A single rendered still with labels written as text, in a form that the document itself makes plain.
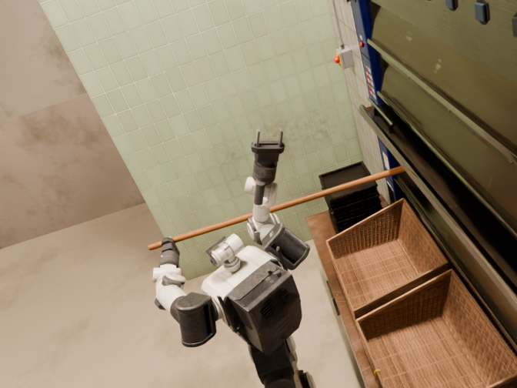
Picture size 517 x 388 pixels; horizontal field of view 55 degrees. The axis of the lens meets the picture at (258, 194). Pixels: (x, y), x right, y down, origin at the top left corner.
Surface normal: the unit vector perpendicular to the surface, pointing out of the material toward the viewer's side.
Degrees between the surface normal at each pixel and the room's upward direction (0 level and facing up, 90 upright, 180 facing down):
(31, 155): 90
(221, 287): 0
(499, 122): 70
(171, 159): 90
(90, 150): 90
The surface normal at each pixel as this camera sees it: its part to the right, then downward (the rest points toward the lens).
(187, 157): 0.12, 0.51
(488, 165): -0.99, 0.03
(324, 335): -0.30, -0.79
